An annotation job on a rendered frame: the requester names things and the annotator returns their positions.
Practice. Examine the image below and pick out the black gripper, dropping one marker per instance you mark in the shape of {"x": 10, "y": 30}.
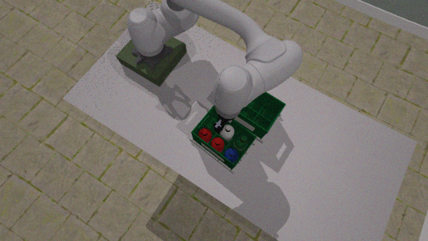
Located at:
{"x": 218, "y": 127}

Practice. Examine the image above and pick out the blue bottle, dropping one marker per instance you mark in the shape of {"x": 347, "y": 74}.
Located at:
{"x": 231, "y": 154}

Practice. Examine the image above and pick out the green bottle crate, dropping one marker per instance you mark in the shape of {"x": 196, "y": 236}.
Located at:
{"x": 264, "y": 108}
{"x": 207, "y": 122}

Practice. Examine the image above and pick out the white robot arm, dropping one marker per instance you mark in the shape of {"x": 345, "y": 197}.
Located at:
{"x": 269, "y": 61}

